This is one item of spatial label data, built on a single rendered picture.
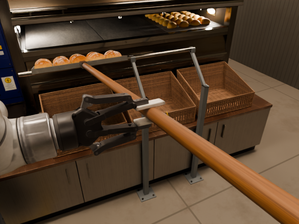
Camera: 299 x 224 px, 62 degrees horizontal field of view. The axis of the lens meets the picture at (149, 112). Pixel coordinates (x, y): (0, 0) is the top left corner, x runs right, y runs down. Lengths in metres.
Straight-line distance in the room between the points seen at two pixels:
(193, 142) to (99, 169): 1.60
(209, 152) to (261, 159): 2.47
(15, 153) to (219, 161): 0.34
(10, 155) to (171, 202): 1.87
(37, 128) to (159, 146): 1.61
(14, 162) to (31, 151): 0.03
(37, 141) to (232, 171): 0.33
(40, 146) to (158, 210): 1.78
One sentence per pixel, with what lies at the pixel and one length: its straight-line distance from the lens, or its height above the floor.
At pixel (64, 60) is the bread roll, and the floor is 1.25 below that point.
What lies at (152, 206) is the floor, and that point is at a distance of 2.21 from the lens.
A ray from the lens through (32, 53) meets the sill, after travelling 2.03.
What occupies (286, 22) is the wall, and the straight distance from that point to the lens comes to 4.47.
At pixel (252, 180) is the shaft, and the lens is 0.31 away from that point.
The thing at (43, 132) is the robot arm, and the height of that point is 1.50.
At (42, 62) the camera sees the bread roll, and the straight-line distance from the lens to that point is 1.56.
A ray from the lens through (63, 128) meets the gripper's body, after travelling 0.49.
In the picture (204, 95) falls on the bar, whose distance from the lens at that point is 1.90.
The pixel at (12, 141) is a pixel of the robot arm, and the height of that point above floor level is 1.51.
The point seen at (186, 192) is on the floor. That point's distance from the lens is 2.33.
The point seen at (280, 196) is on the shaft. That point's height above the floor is 1.57.
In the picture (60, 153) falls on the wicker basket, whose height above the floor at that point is 0.61.
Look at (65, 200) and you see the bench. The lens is 2.11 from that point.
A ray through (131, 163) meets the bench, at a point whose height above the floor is 0.37.
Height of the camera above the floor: 1.78
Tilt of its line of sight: 33 degrees down
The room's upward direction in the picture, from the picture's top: straight up
